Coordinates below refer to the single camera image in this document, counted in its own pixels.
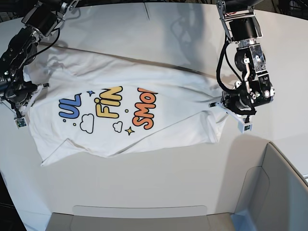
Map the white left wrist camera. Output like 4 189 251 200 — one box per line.
238 122 253 133

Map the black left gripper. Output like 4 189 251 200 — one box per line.
209 92 257 127

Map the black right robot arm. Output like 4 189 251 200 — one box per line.
0 0 78 120

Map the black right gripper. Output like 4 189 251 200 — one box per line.
0 81 50 119

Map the white printed t-shirt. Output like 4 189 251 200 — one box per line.
25 48 227 166

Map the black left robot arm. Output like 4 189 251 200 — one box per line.
209 0 275 132

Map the grey cardboard box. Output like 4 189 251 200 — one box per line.
47 142 308 231

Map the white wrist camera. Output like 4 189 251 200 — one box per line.
238 122 253 133
14 117 27 129

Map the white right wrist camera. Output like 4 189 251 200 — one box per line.
14 117 27 129

